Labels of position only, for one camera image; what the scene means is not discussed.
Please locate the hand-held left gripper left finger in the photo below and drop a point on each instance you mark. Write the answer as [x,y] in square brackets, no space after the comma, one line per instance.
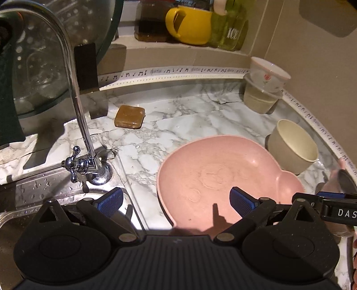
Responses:
[111,198]

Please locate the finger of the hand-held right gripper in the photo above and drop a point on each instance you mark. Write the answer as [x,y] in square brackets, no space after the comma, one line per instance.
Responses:
[332,195]

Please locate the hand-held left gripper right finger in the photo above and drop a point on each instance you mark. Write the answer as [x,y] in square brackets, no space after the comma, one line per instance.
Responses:
[241,202]

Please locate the pink plate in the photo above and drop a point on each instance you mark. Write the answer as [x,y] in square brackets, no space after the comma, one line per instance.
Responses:
[212,167]

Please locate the cream bowl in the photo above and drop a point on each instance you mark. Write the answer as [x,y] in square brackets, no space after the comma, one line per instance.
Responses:
[290,156]

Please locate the person's right hand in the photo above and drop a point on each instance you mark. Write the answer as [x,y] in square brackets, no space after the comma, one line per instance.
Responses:
[344,230]

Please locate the stainless steel sink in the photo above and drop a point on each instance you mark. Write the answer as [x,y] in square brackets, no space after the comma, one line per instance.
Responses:
[33,186]

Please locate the brown soap bar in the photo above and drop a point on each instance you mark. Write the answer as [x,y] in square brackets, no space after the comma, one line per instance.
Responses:
[129,117]

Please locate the chrome faucet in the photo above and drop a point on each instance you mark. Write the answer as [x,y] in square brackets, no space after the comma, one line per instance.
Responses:
[81,111]

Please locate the clear plastic lidded container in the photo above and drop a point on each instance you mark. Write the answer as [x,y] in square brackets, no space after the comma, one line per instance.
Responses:
[258,100]

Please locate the white floral bowl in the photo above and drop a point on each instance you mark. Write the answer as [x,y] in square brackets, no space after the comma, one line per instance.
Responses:
[274,75]

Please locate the large glass pot lid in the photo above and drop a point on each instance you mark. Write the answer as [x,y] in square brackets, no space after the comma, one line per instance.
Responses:
[36,69]

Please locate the dark liquid glass jar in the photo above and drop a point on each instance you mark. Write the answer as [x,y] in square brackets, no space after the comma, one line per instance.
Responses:
[150,25]

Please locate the yellow mug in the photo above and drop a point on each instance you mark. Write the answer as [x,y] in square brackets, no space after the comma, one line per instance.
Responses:
[195,25]

